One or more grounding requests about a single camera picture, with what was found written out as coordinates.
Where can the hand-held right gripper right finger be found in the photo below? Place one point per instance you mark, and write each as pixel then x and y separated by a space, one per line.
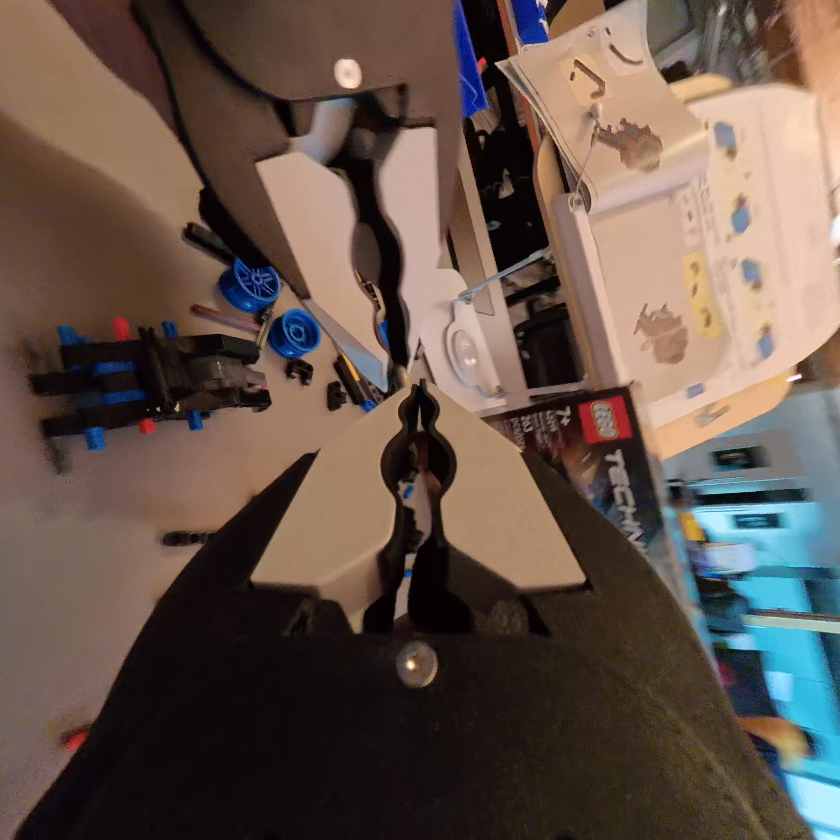
pixel 512 525

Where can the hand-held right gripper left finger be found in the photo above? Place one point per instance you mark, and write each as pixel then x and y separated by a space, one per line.
pixel 328 525

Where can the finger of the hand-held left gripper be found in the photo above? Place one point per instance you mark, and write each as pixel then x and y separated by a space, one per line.
pixel 417 197
pixel 308 223

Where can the black grey motor assembly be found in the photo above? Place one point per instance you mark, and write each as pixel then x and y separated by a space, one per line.
pixel 164 374

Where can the instruction booklet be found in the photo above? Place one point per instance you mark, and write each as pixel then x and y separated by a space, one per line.
pixel 656 262

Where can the dark desk pad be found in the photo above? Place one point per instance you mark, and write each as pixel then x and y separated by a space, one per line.
pixel 472 249

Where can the grey desk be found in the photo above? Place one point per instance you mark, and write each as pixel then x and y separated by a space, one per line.
pixel 98 197

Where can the blue wheel rim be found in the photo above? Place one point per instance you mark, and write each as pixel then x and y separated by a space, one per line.
pixel 249 285
pixel 294 333

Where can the white rounded board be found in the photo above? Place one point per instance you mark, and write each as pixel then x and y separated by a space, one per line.
pixel 433 295

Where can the toy truck box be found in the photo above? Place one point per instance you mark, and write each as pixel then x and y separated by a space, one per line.
pixel 590 459

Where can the black flat tile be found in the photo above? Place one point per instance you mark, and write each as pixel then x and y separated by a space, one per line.
pixel 207 239

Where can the black thin beam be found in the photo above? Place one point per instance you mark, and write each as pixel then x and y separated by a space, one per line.
pixel 264 325

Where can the blue storage bin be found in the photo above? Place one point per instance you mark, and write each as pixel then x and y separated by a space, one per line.
pixel 469 65

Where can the black small connector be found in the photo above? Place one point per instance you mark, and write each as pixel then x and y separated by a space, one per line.
pixel 300 371

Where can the yellow axle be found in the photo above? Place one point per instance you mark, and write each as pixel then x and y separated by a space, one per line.
pixel 349 369

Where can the blue crate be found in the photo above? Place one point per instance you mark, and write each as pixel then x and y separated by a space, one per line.
pixel 528 19

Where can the red small pin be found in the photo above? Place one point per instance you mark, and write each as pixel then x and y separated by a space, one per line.
pixel 75 738

